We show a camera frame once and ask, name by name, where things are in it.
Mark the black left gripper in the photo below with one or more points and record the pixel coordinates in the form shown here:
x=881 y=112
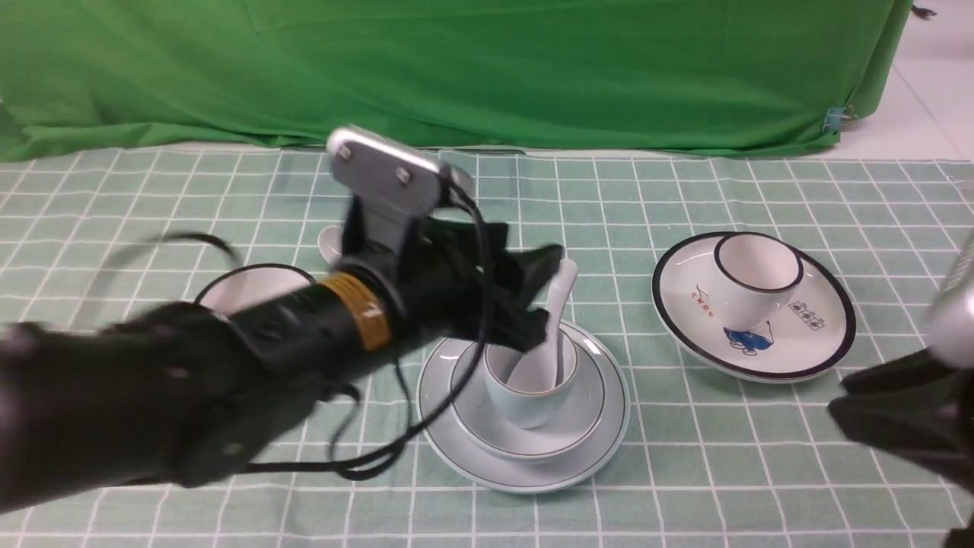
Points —
x=447 y=279

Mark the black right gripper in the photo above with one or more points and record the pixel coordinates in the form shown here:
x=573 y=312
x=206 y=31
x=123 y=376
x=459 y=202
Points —
x=914 y=408

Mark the plain pale blue spoon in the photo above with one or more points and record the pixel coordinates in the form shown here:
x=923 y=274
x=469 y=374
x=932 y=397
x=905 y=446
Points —
x=541 y=369

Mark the pale blue cup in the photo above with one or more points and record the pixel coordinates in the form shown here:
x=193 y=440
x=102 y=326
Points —
x=526 y=410

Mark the pale blue bowl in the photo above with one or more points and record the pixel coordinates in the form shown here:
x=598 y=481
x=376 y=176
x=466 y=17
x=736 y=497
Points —
x=574 y=422

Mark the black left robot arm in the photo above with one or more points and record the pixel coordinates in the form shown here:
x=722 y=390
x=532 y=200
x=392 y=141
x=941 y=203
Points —
x=183 y=395

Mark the white plate black rim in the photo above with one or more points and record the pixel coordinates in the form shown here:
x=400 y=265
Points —
x=808 y=336

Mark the pale blue flat plate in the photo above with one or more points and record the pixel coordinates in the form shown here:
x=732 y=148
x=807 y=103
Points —
x=457 y=451

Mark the white spoon with pattern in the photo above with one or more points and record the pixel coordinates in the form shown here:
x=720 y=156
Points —
x=329 y=242

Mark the green checkered tablecloth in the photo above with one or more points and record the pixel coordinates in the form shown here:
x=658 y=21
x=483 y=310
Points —
x=708 y=460

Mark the white cup black rim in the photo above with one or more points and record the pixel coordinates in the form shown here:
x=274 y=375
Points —
x=752 y=276

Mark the white bowl black rim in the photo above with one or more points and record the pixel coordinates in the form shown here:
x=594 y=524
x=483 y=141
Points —
x=247 y=286

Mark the blue clip on backdrop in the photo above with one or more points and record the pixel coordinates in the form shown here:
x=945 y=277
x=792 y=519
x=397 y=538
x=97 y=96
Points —
x=837 y=119

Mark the green backdrop cloth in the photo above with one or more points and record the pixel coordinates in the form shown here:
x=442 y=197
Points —
x=722 y=78

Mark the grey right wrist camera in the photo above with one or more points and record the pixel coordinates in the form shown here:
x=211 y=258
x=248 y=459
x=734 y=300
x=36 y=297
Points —
x=950 y=317

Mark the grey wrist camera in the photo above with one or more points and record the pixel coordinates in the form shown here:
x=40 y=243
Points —
x=950 y=317
x=395 y=175

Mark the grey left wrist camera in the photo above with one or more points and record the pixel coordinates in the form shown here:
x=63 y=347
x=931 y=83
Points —
x=395 y=175

